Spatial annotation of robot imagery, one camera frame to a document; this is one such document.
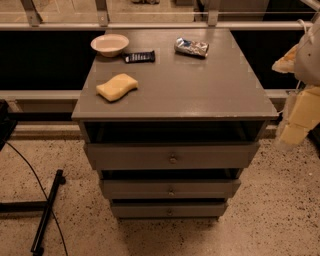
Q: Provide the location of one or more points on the crumpled silver chip bag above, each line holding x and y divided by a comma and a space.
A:
190, 47

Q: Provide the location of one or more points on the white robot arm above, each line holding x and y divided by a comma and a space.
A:
307, 63

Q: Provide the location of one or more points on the grey bottom drawer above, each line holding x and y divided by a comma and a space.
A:
168, 210

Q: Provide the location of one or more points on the grey middle drawer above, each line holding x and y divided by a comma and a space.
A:
169, 189

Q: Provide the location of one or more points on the metal railing frame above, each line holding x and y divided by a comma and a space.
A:
115, 14

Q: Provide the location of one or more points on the white ceramic bowl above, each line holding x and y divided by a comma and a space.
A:
110, 45

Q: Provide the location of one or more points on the grey drawer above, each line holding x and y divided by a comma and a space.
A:
169, 189
168, 210
171, 156

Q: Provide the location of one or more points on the black equipment at left edge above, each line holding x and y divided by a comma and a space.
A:
7, 125

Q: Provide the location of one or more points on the grey top drawer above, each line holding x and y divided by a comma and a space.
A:
171, 156

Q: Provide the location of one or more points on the black metal stand base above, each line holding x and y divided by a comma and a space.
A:
45, 207

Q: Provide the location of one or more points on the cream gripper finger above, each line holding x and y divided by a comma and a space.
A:
301, 116
286, 63

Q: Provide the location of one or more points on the yellow sponge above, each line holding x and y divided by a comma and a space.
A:
117, 87

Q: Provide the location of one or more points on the grey wooden drawer cabinet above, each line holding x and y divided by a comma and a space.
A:
180, 99

